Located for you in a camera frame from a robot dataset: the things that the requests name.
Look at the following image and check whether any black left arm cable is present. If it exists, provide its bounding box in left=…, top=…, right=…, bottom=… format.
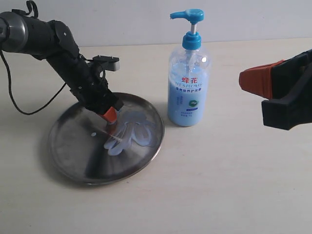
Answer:
left=0, top=50, right=66, bottom=116

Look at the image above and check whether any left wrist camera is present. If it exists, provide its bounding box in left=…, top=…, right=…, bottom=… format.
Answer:
left=92, top=55, right=120, bottom=72

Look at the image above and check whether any blue lotion pump bottle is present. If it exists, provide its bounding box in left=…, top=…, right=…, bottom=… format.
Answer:
left=167, top=9, right=211, bottom=127

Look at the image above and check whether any pale blue soap gel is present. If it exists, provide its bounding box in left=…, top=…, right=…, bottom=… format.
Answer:
left=90, top=111, right=159, bottom=156

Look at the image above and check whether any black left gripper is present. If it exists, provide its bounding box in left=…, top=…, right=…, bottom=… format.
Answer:
left=70, top=72, right=124, bottom=124

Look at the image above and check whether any round steel plate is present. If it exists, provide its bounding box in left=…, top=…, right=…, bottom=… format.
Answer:
left=47, top=93, right=164, bottom=185

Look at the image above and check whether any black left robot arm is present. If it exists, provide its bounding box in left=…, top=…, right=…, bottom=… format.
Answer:
left=0, top=10, right=123, bottom=123

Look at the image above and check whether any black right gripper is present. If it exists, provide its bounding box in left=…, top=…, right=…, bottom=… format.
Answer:
left=238, top=50, right=312, bottom=130

